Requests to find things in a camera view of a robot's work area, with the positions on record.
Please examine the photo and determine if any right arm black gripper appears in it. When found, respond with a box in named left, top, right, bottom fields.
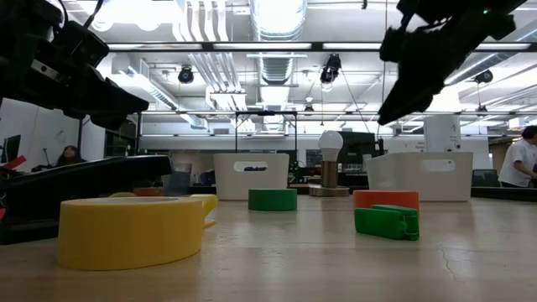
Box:
left=377, top=3, right=517, bottom=126

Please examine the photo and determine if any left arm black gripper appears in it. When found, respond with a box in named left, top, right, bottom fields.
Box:
left=0, top=12, right=150, bottom=131

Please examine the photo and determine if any small orange object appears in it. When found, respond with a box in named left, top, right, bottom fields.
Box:
left=133, top=186, right=164, bottom=198

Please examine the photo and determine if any yellow plastic cup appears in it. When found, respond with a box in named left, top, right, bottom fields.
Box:
left=57, top=195, right=206, bottom=272

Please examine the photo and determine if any yellow staple remover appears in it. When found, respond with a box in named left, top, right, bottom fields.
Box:
left=189, top=193, right=219, bottom=230

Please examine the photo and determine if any green mini stapler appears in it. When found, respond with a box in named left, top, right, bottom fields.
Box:
left=354, top=204, right=420, bottom=242

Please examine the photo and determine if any green tape roll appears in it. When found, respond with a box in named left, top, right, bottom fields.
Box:
left=248, top=188, right=298, bottom=212

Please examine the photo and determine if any white cylinder appliance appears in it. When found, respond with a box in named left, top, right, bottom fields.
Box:
left=423, top=113, right=462, bottom=153

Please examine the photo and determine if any person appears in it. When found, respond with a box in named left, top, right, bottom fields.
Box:
left=55, top=144, right=88, bottom=168
left=498, top=124, right=537, bottom=189

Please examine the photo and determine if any black ceiling spotlight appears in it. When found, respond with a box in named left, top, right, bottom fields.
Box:
left=474, top=69, right=495, bottom=85
left=177, top=65, right=196, bottom=85

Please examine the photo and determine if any black computer monitor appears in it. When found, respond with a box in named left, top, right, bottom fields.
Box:
left=0, top=134, right=22, bottom=164
left=337, top=131, right=378, bottom=167

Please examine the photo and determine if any white plastic bin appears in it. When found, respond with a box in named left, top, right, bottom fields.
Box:
left=212, top=153, right=290, bottom=201
left=364, top=151, right=474, bottom=202

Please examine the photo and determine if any table lamp with white bulb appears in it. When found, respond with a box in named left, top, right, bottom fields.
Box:
left=308, top=129, right=352, bottom=198

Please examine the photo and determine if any red flat object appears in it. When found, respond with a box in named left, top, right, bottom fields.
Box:
left=0, top=154, right=28, bottom=171

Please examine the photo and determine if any black metal stand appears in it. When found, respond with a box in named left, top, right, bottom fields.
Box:
left=233, top=110, right=299, bottom=154

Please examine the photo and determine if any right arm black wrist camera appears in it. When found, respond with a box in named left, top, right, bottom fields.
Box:
left=378, top=25, right=414, bottom=64

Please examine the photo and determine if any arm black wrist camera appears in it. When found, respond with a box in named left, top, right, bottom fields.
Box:
left=53, top=19, right=111, bottom=69
left=378, top=25, right=414, bottom=64

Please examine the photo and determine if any silver ventilation duct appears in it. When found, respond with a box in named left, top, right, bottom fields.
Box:
left=444, top=18, right=537, bottom=87
left=250, top=0, right=309, bottom=134

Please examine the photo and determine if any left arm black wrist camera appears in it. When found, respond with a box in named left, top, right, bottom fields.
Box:
left=53, top=19, right=111, bottom=69

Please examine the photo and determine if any black overhead camera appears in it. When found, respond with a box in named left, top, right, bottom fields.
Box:
left=319, top=53, right=343, bottom=85

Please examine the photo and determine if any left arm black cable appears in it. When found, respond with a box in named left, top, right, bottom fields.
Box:
left=81, top=0, right=105, bottom=30

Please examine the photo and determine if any black metal rig frame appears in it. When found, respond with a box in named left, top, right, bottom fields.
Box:
left=0, top=40, right=537, bottom=203

